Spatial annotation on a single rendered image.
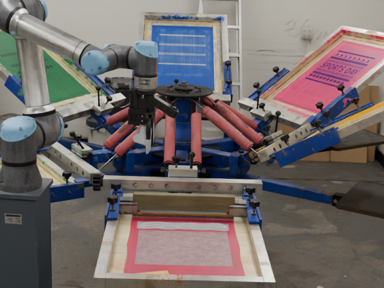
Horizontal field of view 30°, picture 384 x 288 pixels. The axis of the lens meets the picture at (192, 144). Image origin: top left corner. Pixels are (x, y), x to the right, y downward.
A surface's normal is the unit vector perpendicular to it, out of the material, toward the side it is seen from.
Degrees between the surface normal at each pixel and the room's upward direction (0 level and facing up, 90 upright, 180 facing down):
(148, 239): 0
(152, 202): 90
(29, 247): 90
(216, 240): 0
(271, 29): 90
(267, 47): 90
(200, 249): 0
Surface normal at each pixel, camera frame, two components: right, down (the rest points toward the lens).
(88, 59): -0.38, 0.25
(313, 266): 0.04, -0.96
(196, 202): 0.02, 0.28
